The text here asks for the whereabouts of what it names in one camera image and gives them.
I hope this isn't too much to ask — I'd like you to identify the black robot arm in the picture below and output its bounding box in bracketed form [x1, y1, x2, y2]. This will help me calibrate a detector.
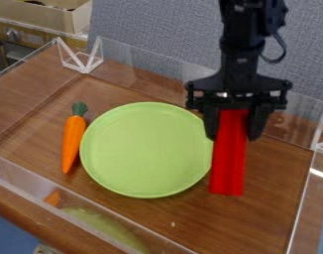
[186, 0, 293, 140]

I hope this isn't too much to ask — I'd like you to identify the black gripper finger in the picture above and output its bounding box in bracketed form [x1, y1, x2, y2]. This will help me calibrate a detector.
[203, 104, 220, 141]
[247, 103, 274, 141]

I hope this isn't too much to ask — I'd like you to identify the green round plate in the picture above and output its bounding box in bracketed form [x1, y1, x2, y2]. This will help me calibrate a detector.
[80, 102, 212, 198]

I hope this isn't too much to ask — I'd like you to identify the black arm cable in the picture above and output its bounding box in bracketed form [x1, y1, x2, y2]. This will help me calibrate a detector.
[258, 31, 289, 65]

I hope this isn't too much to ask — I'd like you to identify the clear acrylic enclosure wall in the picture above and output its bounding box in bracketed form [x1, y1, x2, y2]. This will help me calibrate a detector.
[0, 43, 323, 254]

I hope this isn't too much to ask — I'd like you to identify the red plastic block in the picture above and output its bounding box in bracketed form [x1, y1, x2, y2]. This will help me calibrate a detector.
[210, 109, 249, 196]

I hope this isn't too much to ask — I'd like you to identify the orange toy carrot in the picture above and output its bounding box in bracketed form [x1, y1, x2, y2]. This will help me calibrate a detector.
[62, 102, 88, 174]

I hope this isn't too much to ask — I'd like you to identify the clear acrylic corner bracket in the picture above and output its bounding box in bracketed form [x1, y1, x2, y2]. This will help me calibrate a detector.
[56, 38, 103, 73]

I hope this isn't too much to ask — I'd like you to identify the wooden shelf with knob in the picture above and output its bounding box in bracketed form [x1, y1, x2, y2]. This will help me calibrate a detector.
[0, 18, 87, 50]

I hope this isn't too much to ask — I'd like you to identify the cardboard box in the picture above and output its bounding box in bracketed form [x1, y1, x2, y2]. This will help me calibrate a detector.
[0, 0, 92, 34]

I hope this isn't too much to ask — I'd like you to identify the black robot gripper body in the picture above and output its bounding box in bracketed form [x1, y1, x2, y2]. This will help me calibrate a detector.
[186, 47, 293, 111]

